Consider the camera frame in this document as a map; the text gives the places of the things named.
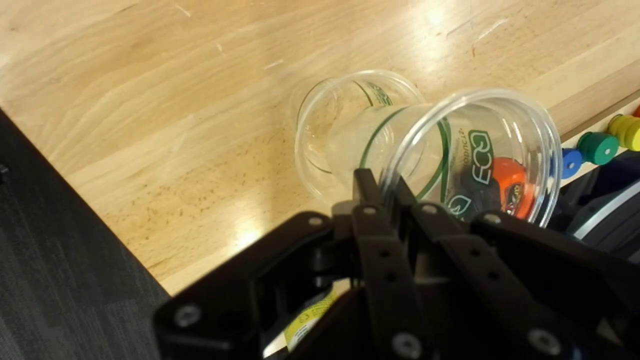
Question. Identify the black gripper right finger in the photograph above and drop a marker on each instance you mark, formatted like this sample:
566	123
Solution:
480	281

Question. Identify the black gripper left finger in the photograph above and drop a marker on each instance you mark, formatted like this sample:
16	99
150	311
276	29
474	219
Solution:
381	267

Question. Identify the clear plastic cup green logo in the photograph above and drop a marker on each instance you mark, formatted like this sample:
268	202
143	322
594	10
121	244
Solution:
523	133
332	133

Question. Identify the blue toy block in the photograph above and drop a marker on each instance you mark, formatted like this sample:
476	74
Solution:
573	163

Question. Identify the green toy block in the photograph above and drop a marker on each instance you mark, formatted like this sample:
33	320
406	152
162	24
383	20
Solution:
598	148

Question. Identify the wooden toy block base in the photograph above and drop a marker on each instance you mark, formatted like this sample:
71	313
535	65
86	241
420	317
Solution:
601	120

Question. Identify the yellow toy block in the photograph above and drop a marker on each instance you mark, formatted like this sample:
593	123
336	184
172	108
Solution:
626	133

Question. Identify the red toy block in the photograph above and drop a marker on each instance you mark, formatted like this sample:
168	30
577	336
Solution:
637	111

